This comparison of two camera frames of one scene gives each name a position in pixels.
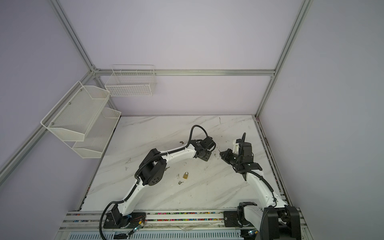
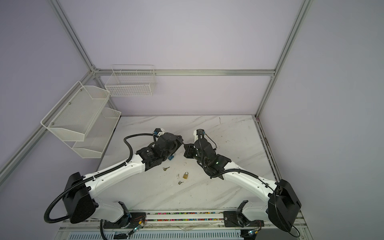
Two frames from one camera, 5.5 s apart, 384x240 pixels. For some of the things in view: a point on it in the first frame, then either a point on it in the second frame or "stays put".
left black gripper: x=209 y=153 to x=178 y=142
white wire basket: x=128 y=80 stays put
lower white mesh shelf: x=98 y=136 stays put
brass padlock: x=185 y=175 stays put
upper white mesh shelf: x=70 y=118 stays put
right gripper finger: x=229 y=156 to x=190 y=151
